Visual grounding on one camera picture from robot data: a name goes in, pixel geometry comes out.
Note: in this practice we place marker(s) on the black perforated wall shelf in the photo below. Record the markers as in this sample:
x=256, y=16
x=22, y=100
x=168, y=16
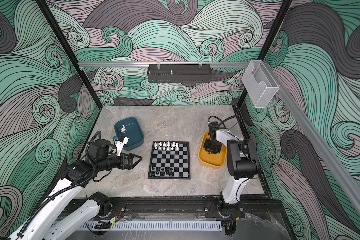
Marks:
x=179, y=74

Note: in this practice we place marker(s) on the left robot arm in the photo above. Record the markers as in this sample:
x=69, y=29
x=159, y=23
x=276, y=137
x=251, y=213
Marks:
x=101, y=155

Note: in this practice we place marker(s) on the black white chessboard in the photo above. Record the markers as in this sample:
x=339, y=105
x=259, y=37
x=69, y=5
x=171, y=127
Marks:
x=178, y=160

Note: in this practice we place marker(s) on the aluminium wall rail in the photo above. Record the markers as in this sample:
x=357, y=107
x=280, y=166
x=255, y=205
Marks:
x=126, y=64

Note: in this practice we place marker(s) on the teal plastic bin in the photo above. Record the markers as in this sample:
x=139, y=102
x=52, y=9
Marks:
x=134, y=133

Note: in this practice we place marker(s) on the black chess pieces group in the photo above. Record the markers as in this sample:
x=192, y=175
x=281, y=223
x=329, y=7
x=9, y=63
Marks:
x=161, y=172

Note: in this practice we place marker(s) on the white chess pieces group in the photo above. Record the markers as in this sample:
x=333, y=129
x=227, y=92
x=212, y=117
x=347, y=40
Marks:
x=166, y=146

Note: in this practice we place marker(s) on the white pieces in bin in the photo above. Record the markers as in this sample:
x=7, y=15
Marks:
x=123, y=129

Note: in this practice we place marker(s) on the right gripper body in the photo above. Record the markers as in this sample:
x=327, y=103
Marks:
x=212, y=146

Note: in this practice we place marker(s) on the yellow plastic tray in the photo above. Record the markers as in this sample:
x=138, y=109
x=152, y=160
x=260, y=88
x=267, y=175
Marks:
x=214, y=161

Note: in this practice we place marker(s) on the white slotted cable duct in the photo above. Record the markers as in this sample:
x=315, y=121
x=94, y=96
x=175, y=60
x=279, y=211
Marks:
x=166, y=226

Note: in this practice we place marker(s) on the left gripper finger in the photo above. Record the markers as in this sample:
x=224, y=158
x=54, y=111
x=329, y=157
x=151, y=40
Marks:
x=135, y=166
x=135, y=157

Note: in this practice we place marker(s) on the clear plastic wall box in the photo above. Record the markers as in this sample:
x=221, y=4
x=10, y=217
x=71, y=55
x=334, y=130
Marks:
x=260, y=83

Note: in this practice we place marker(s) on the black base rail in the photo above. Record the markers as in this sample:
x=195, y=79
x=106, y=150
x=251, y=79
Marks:
x=207, y=206

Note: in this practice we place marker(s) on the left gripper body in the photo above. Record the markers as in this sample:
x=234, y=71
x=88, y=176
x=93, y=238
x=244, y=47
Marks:
x=119, y=161

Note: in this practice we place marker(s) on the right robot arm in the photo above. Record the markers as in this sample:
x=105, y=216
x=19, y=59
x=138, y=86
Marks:
x=240, y=156

